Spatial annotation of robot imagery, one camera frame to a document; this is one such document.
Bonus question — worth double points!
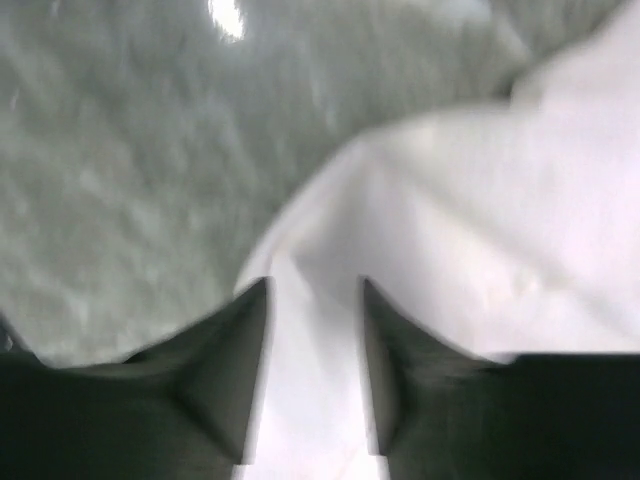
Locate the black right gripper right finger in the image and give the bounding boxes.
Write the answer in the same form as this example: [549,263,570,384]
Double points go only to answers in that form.
[362,280,639,479]

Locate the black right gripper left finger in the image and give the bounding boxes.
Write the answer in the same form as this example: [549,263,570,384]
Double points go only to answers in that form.
[1,278,269,479]

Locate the white t shirt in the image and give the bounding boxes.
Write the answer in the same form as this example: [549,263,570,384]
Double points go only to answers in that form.
[237,1,639,479]

